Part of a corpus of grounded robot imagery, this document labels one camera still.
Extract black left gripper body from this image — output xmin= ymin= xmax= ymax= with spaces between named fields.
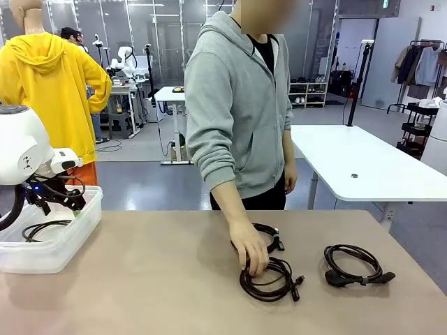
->
xmin=24 ymin=174 xmax=87 ymax=211

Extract braided USB cable gray strap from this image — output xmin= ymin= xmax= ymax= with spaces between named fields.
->
xmin=230 ymin=222 xmax=286 ymax=258

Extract thin black cable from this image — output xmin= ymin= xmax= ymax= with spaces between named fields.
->
xmin=22 ymin=218 xmax=73 ymax=244
xmin=239 ymin=256 xmax=306 ymax=303

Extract person's left forearm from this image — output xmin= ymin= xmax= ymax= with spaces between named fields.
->
xmin=281 ymin=131 xmax=298 ymax=172

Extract person's right forearm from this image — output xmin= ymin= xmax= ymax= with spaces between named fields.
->
xmin=210 ymin=177 xmax=251 ymax=228

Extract person's right hand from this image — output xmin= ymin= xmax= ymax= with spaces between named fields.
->
xmin=228 ymin=219 xmax=271 ymax=277

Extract person's left hand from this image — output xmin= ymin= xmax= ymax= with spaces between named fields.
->
xmin=283 ymin=167 xmax=299 ymax=195

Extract orange shorts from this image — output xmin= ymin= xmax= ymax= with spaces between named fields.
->
xmin=65 ymin=162 xmax=100 ymax=187

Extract translucent white plastic container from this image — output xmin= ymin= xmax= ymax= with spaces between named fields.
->
xmin=0 ymin=184 xmax=104 ymax=275

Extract gray step stool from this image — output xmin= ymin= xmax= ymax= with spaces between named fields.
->
xmin=108 ymin=111 xmax=135 ymax=140

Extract yellow hoodie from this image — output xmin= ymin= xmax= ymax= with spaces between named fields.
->
xmin=0 ymin=33 xmax=113 ymax=165

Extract gray background workbench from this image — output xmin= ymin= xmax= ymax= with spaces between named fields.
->
xmin=92 ymin=82 xmax=141 ymax=140

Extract white standing desk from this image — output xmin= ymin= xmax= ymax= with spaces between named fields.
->
xmin=153 ymin=86 xmax=195 ymax=166

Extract black tripod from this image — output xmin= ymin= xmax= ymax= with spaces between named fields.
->
xmin=144 ymin=43 xmax=157 ymax=106

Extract black stand white head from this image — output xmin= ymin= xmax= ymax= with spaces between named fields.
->
xmin=91 ymin=33 xmax=106 ymax=68

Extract background person black cap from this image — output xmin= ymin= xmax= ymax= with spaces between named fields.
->
xmin=59 ymin=27 xmax=105 ymax=144

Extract beige mannequin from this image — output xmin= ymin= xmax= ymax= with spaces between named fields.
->
xmin=9 ymin=0 xmax=45 ymax=36

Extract gray zip hoodie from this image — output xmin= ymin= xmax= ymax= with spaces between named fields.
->
xmin=184 ymin=10 xmax=295 ymax=200

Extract black trousers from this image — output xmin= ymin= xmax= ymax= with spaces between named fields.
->
xmin=209 ymin=170 xmax=289 ymax=211

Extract black t-shirt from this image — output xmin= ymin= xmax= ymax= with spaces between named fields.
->
xmin=249 ymin=33 xmax=277 ymax=76

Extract wooden shoe rack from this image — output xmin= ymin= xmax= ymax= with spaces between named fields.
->
xmin=288 ymin=80 xmax=330 ymax=110

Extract person head blurred face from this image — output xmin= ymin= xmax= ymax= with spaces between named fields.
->
xmin=230 ymin=0 xmax=298 ymax=36

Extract white table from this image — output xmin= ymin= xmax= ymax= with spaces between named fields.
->
xmin=289 ymin=124 xmax=447 ymax=232

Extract black luggage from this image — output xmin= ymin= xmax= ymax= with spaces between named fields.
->
xmin=328 ymin=69 xmax=358 ymax=98

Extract black clothes rack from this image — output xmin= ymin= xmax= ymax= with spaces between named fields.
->
xmin=386 ymin=40 xmax=447 ymax=114

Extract black utility cart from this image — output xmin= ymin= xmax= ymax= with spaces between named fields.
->
xmin=396 ymin=101 xmax=439 ymax=158

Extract beige coat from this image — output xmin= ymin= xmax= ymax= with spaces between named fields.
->
xmin=390 ymin=45 xmax=411 ymax=84

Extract dark navy jacket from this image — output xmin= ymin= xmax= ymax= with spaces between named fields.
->
xmin=397 ymin=45 xmax=422 ymax=87

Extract light gray shirt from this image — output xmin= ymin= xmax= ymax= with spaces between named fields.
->
xmin=414 ymin=46 xmax=440 ymax=87

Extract black left arm cable harness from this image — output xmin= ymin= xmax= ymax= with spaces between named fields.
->
xmin=0 ymin=175 xmax=87 ymax=232

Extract black floor cable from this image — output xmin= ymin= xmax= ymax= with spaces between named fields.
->
xmin=95 ymin=138 xmax=124 ymax=153

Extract black power cord with plug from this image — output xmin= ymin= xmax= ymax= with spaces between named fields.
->
xmin=323 ymin=244 xmax=397 ymax=288

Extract black camera pole stand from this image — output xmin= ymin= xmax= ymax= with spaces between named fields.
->
xmin=344 ymin=39 xmax=375 ymax=128

